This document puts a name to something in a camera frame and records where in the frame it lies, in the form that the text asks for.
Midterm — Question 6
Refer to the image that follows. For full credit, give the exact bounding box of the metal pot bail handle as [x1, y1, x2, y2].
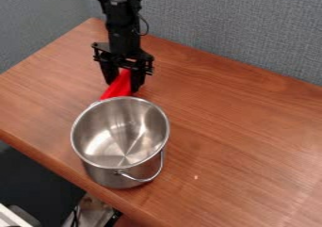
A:
[115, 150, 164, 184]

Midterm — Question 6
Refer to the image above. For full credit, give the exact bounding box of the grey table leg bracket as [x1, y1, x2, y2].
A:
[61, 193, 121, 227]

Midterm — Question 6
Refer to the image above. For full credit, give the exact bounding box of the stainless steel pot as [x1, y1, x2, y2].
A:
[71, 96, 169, 189]

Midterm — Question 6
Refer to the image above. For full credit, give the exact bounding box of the red plastic block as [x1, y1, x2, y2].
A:
[99, 70, 132, 100]

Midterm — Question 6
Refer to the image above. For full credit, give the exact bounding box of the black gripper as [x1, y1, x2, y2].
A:
[92, 23, 153, 92]

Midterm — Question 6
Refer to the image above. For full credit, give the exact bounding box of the white object at corner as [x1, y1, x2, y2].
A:
[0, 203, 32, 227]

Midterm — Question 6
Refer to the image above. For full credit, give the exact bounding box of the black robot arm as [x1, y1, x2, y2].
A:
[92, 0, 155, 92]

